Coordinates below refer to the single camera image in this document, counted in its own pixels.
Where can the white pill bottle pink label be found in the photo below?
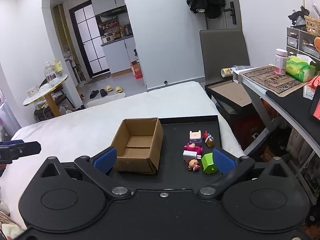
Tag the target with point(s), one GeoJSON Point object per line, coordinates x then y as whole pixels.
{"type": "Point", "coordinates": [280, 62]}

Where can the round side table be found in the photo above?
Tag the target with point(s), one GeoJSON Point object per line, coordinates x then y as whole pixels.
{"type": "Point", "coordinates": [45, 92]}

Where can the black top desk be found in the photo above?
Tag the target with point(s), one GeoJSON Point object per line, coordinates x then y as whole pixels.
{"type": "Point", "coordinates": [287, 110]}

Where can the green tissue pack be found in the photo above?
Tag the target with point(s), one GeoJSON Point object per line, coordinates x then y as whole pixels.
{"type": "Point", "coordinates": [298, 68]}

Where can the green hexagonal box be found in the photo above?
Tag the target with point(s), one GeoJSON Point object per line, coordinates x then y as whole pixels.
{"type": "Point", "coordinates": [208, 163]}

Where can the white wall charger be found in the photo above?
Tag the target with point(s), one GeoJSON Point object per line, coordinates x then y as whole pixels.
{"type": "Point", "coordinates": [190, 154]}

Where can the brown haired doll figurine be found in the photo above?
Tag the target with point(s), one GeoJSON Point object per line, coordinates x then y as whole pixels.
{"type": "Point", "coordinates": [193, 164]}

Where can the black framed glass door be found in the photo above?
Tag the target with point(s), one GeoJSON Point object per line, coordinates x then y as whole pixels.
{"type": "Point", "coordinates": [87, 37]}

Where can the black rectangular tray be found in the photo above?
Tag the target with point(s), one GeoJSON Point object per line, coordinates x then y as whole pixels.
{"type": "Point", "coordinates": [175, 140]}

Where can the brown cardboard box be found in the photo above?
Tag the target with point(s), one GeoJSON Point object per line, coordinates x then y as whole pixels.
{"type": "Point", "coordinates": [155, 147]}

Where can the white and purple cat toy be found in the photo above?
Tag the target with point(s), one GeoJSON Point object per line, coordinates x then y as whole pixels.
{"type": "Point", "coordinates": [195, 137]}

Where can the black slipper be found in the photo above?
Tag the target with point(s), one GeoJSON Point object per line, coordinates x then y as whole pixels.
{"type": "Point", "coordinates": [94, 94]}
{"type": "Point", "coordinates": [103, 92]}

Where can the white floor mat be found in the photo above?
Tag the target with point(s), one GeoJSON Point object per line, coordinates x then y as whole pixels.
{"type": "Point", "coordinates": [107, 100]}

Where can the red packet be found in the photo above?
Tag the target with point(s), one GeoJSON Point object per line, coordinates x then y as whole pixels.
{"type": "Point", "coordinates": [312, 87]}

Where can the pink toy figure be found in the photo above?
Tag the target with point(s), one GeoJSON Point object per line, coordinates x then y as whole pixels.
{"type": "Point", "coordinates": [191, 147]}

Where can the white lying bottle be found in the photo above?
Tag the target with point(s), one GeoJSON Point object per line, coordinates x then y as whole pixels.
{"type": "Point", "coordinates": [241, 68]}

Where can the yellow label bottle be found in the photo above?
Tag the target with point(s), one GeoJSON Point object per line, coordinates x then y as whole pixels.
{"type": "Point", "coordinates": [58, 67]}

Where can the wicker basket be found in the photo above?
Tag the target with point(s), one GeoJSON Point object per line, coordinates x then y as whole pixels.
{"type": "Point", "coordinates": [312, 25]}

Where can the yellow slipper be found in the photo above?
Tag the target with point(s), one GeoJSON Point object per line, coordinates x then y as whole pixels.
{"type": "Point", "coordinates": [119, 89]}
{"type": "Point", "coordinates": [108, 88]}

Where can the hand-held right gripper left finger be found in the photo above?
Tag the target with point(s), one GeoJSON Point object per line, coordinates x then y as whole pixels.
{"type": "Point", "coordinates": [105, 159]}

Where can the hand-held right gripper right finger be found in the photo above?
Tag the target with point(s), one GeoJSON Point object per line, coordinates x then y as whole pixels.
{"type": "Point", "coordinates": [224, 161]}

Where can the grey chair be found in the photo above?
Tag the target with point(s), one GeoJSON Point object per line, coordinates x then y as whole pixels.
{"type": "Point", "coordinates": [222, 55]}

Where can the white yellow bottle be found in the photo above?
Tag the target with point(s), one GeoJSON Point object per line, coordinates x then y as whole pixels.
{"type": "Point", "coordinates": [226, 72]}

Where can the black tray with cardboard liner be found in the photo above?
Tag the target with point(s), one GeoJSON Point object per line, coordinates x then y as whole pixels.
{"type": "Point", "coordinates": [232, 92]}

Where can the clear water bottle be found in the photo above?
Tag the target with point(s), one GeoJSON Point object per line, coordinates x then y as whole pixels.
{"type": "Point", "coordinates": [49, 75]}

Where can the white lower kitchen cabinet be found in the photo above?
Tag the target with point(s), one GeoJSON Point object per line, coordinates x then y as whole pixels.
{"type": "Point", "coordinates": [117, 55]}

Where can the grey drawer organizer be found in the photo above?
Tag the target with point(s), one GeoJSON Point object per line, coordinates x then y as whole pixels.
{"type": "Point", "coordinates": [296, 40]}

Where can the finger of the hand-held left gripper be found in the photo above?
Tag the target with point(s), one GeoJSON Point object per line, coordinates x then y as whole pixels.
{"type": "Point", "coordinates": [22, 150]}

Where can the beige cloth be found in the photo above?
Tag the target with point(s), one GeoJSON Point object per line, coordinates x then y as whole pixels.
{"type": "Point", "coordinates": [8, 222]}

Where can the white microwave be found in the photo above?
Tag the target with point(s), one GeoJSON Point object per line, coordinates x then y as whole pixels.
{"type": "Point", "coordinates": [108, 39]}

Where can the patterned desk mat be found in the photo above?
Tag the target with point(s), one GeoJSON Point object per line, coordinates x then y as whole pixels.
{"type": "Point", "coordinates": [270, 80]}

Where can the small amber bottle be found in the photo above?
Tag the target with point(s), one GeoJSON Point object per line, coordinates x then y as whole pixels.
{"type": "Point", "coordinates": [209, 142]}

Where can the orange cardboard box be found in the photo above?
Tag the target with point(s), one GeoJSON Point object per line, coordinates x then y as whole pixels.
{"type": "Point", "coordinates": [136, 70]}

